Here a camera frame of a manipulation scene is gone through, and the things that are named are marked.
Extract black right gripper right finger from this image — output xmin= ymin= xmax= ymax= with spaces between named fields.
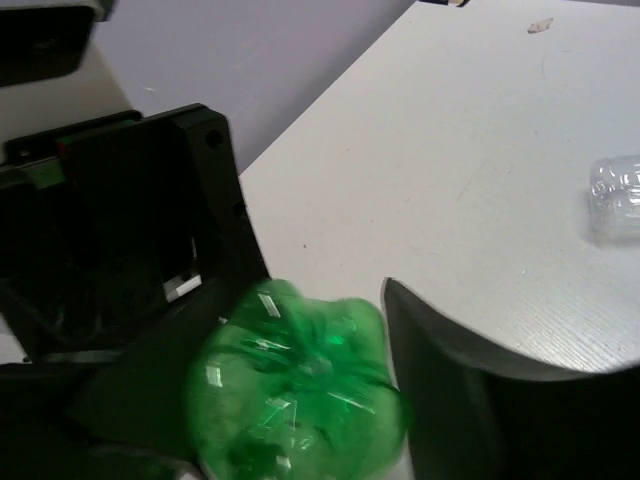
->
xmin=382 ymin=278 xmax=639 ymax=479

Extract small white scrap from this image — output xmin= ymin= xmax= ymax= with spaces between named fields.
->
xmin=527 ymin=18 xmax=554 ymax=34

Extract clear bottle blue label white cap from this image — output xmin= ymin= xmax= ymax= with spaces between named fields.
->
xmin=588 ymin=154 xmax=639 ymax=248

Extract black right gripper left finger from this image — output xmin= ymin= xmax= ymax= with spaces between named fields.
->
xmin=1 ymin=280 xmax=280 ymax=479

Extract green plastic bottle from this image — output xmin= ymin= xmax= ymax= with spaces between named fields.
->
xmin=185 ymin=279 xmax=409 ymax=479

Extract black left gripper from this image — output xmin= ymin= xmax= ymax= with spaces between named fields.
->
xmin=1 ymin=104 xmax=268 ymax=362

